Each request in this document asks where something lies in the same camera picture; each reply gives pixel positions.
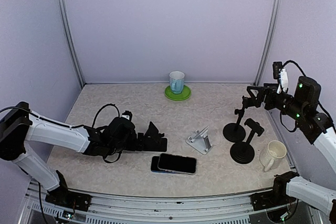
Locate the centre top black phone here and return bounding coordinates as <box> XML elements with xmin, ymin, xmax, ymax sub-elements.
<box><xmin>157</xmin><ymin>153</ymin><xmax>197</xmax><ymax>174</ymax></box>

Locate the front aluminium rail frame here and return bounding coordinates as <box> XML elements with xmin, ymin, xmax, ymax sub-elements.
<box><xmin>19</xmin><ymin>182</ymin><xmax>323</xmax><ymax>224</ymax></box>

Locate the front black pole stand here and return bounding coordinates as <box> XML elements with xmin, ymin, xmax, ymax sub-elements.
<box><xmin>230</xmin><ymin>118</ymin><xmax>265</xmax><ymax>164</ymax></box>

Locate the green saucer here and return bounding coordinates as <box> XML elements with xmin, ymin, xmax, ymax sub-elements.
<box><xmin>164</xmin><ymin>85</ymin><xmax>191</xmax><ymax>101</ymax></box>

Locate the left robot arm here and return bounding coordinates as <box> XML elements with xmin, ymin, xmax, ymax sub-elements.
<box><xmin>1</xmin><ymin>102</ymin><xmax>167</xmax><ymax>206</ymax></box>

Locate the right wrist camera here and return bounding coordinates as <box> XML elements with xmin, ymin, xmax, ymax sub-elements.
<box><xmin>272</xmin><ymin>61</ymin><xmax>282</xmax><ymax>80</ymax></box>

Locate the black pole stand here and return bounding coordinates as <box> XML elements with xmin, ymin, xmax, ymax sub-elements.
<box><xmin>223</xmin><ymin>96</ymin><xmax>261</xmax><ymax>143</ymax></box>
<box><xmin>230</xmin><ymin>118</ymin><xmax>265</xmax><ymax>164</ymax></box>

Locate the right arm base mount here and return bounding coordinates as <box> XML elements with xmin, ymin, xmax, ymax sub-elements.
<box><xmin>250</xmin><ymin>171</ymin><xmax>299</xmax><ymax>211</ymax></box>

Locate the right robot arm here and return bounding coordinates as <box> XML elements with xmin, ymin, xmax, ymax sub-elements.
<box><xmin>247</xmin><ymin>76</ymin><xmax>335</xmax><ymax>223</ymax></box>

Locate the cream ceramic mug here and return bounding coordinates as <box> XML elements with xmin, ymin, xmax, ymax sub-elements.
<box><xmin>259</xmin><ymin>141</ymin><xmax>287</xmax><ymax>172</ymax></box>

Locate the aluminium corner post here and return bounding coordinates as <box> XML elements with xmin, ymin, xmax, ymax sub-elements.
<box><xmin>254</xmin><ymin>0</ymin><xmax>281</xmax><ymax>86</ymax></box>
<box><xmin>57</xmin><ymin>0</ymin><xmax>86</xmax><ymax>89</ymax></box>

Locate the right aluminium corner post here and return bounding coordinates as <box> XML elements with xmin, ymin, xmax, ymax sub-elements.
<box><xmin>254</xmin><ymin>0</ymin><xmax>281</xmax><ymax>86</ymax></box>

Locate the rear black pole stand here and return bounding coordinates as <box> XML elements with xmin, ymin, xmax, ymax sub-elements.
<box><xmin>223</xmin><ymin>96</ymin><xmax>261</xmax><ymax>143</ymax></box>

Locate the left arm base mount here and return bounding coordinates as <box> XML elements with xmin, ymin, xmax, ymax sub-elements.
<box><xmin>45</xmin><ymin>170</ymin><xmax>92</xmax><ymax>212</ymax></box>

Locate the light blue mug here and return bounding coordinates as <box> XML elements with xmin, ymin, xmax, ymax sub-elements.
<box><xmin>169</xmin><ymin>71</ymin><xmax>185</xmax><ymax>94</ymax></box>

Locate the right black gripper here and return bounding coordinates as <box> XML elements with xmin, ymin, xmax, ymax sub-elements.
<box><xmin>248</xmin><ymin>83</ymin><xmax>307</xmax><ymax>121</ymax></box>

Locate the centre bottom blue phone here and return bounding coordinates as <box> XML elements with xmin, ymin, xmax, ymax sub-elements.
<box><xmin>151</xmin><ymin>156</ymin><xmax>181</xmax><ymax>174</ymax></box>

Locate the black folding phone stand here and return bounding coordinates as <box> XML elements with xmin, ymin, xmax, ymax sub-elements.
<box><xmin>144</xmin><ymin>121</ymin><xmax>164</xmax><ymax>141</ymax></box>

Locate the white folding phone stand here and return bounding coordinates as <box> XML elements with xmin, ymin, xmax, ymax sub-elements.
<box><xmin>186</xmin><ymin>126</ymin><xmax>213</xmax><ymax>155</ymax></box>

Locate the left aluminium corner post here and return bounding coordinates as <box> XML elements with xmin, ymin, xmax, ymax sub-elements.
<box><xmin>57</xmin><ymin>0</ymin><xmax>86</xmax><ymax>89</ymax></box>

